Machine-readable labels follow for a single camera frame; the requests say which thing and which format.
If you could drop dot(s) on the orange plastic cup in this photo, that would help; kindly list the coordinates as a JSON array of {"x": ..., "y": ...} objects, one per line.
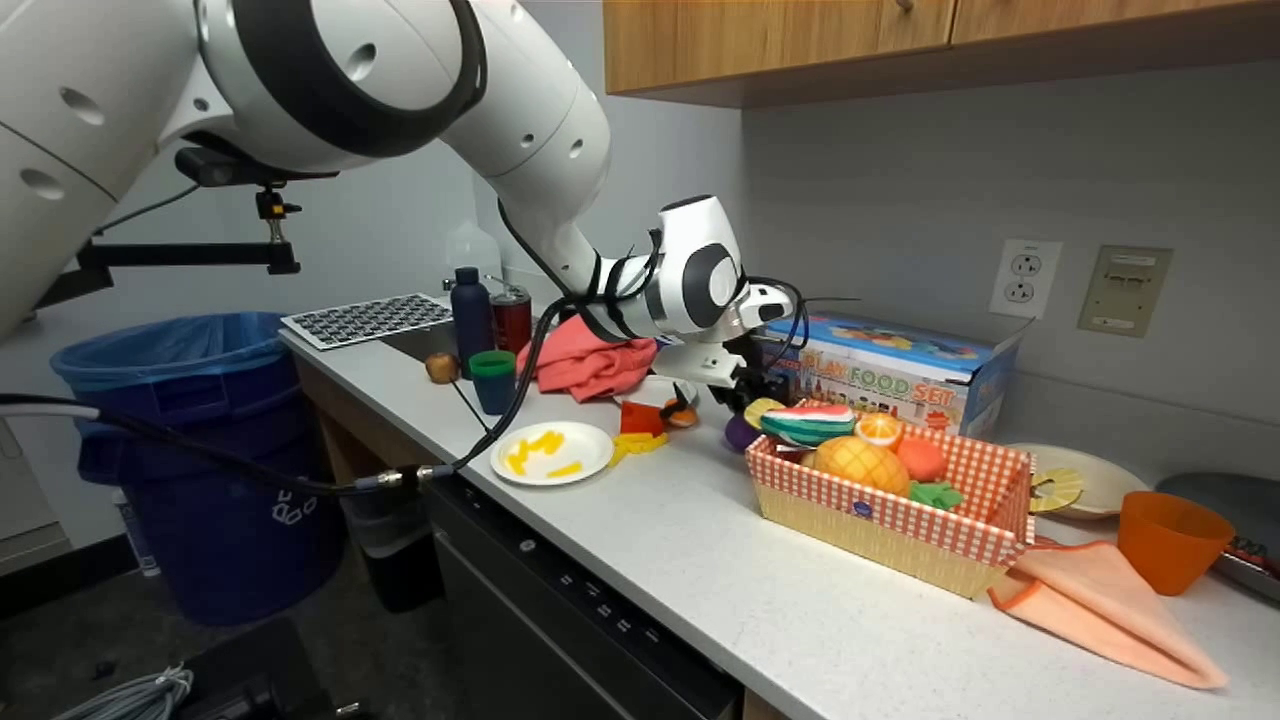
[{"x": 1169, "y": 543}]

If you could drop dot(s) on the dark blue bottle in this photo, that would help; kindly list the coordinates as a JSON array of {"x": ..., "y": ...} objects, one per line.
[{"x": 470, "y": 312}]

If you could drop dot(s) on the beige wall switch plate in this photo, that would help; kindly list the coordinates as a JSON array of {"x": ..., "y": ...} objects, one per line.
[{"x": 1126, "y": 288}]

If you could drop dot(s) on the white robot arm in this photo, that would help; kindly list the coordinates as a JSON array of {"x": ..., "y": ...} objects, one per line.
[{"x": 95, "y": 90}]

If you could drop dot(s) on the purple plush ball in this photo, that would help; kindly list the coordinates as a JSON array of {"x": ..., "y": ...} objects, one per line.
[{"x": 736, "y": 435}]

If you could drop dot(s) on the pink red cloth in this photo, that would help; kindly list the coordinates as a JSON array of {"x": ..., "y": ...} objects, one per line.
[{"x": 584, "y": 367}]

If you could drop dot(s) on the camera on black stand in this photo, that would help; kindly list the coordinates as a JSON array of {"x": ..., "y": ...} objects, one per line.
[{"x": 207, "y": 165}]

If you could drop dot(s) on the lemon slice plush toy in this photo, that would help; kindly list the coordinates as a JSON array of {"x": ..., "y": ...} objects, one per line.
[{"x": 1054, "y": 488}]

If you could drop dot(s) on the red plush ball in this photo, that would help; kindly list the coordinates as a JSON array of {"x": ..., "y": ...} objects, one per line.
[{"x": 920, "y": 459}]

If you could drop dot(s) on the green blue cup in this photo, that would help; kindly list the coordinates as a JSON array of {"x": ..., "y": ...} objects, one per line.
[{"x": 493, "y": 377}]

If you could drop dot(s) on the checkered orange basket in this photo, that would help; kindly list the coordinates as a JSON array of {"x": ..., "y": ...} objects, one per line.
[{"x": 960, "y": 548}]

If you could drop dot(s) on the orange toy with black clip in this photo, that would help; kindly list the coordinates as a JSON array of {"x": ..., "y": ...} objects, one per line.
[{"x": 682, "y": 411}]

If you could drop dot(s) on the beige bowl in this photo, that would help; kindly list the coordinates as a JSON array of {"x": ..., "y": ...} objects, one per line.
[{"x": 1106, "y": 487}]

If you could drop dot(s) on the black pan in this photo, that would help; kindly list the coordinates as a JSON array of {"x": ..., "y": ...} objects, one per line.
[{"x": 1253, "y": 510}]

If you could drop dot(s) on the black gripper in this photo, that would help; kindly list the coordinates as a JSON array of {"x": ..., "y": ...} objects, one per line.
[{"x": 768, "y": 357}]

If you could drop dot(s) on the white plate with yellow blocks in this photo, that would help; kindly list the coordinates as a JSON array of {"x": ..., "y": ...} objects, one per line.
[{"x": 551, "y": 454}]

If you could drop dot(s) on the dark red jar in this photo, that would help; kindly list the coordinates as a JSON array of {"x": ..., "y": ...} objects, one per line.
[{"x": 513, "y": 316}]

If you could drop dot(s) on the wooden wall cabinet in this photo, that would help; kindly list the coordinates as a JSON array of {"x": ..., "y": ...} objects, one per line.
[{"x": 752, "y": 53}]

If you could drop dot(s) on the white wall outlet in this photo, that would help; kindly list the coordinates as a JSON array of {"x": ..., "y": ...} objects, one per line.
[{"x": 1027, "y": 277}]

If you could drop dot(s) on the watermelon slice plush toy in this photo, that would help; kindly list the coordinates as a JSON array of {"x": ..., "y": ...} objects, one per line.
[{"x": 805, "y": 426}]

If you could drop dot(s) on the peach orange napkin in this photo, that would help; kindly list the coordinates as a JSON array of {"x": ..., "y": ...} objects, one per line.
[{"x": 1096, "y": 603}]

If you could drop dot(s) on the orange pineapple plush toy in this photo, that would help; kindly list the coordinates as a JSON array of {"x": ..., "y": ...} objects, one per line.
[{"x": 861, "y": 466}]

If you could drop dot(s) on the dish drying rack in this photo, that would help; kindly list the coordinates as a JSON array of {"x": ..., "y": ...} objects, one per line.
[{"x": 361, "y": 321}]

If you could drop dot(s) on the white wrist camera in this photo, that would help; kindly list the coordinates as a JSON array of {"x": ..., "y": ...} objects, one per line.
[{"x": 703, "y": 367}]

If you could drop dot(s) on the blue recycling bin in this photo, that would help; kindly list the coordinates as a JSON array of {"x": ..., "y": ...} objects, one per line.
[{"x": 225, "y": 395}]

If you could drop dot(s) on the blue toy food box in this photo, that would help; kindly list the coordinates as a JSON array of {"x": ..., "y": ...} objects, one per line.
[{"x": 920, "y": 377}]

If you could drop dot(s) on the red fries holder toy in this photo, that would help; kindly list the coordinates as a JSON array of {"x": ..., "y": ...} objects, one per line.
[{"x": 643, "y": 418}]

